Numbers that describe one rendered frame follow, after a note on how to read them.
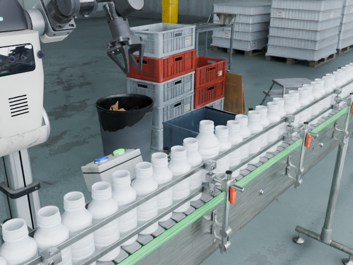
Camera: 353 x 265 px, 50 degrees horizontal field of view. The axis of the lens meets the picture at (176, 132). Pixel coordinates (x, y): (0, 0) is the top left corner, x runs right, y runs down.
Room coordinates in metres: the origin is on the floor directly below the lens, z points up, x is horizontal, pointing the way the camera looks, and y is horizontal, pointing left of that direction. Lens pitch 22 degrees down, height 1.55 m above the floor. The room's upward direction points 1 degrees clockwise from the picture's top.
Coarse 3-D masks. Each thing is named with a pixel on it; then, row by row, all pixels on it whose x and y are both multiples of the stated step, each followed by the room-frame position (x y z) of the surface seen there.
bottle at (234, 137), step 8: (232, 120) 1.02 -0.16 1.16; (232, 128) 0.98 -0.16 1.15; (232, 136) 0.98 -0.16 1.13; (240, 136) 0.99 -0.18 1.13; (232, 144) 0.97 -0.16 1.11; (232, 152) 0.97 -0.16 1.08; (240, 152) 0.98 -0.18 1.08; (232, 160) 0.97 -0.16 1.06; (240, 160) 0.99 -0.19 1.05; (232, 176) 0.97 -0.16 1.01
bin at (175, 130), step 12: (204, 108) 1.79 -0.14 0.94; (168, 120) 1.59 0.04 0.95; (180, 120) 1.65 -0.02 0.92; (192, 120) 1.72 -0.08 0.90; (216, 120) 1.75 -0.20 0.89; (228, 120) 1.70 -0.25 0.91; (168, 132) 1.55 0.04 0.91; (180, 132) 1.50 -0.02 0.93; (192, 132) 1.45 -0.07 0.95; (168, 144) 1.55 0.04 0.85; (180, 144) 1.50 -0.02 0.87
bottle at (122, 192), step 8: (112, 176) 0.69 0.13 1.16; (120, 176) 0.71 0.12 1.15; (128, 176) 0.69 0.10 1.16; (112, 184) 0.69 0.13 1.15; (120, 184) 0.68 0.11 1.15; (128, 184) 0.69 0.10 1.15; (112, 192) 0.68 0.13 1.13; (120, 192) 0.68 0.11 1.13; (128, 192) 0.68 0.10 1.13; (120, 200) 0.67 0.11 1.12; (128, 200) 0.67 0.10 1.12; (136, 200) 0.70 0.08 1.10; (120, 208) 0.67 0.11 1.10; (136, 208) 0.69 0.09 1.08; (128, 216) 0.67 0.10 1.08; (136, 216) 0.69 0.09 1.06; (120, 224) 0.67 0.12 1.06; (128, 224) 0.67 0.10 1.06; (136, 224) 0.69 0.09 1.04; (120, 232) 0.67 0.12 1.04; (128, 232) 0.67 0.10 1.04; (128, 240) 0.67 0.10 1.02
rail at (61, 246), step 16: (352, 80) 1.70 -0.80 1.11; (272, 128) 1.12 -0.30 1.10; (240, 144) 0.97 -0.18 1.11; (272, 144) 1.13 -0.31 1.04; (224, 176) 0.92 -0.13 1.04; (160, 192) 0.73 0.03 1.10; (128, 208) 0.65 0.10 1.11; (176, 208) 0.77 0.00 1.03; (96, 224) 0.59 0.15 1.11; (144, 224) 0.69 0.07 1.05; (96, 256) 0.59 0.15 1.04
